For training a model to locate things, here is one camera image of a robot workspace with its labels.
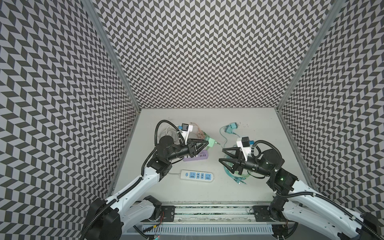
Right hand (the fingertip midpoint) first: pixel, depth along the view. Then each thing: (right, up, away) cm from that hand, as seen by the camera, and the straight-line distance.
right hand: (221, 160), depth 64 cm
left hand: (-6, +7, +4) cm, 10 cm away
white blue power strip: (-14, -13, +19) cm, 27 cm away
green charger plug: (-4, +7, +4) cm, 9 cm away
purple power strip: (-7, -3, +26) cm, 28 cm away
